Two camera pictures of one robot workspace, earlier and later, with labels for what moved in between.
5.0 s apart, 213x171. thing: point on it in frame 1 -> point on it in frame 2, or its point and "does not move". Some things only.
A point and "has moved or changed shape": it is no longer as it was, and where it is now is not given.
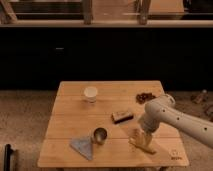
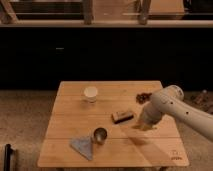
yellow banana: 143,148 has moved or changed shape
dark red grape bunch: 143,97 does not move
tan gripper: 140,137 -> 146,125
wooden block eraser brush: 120,116 does not move
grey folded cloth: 83,146 does not move
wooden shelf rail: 104,23 does not move
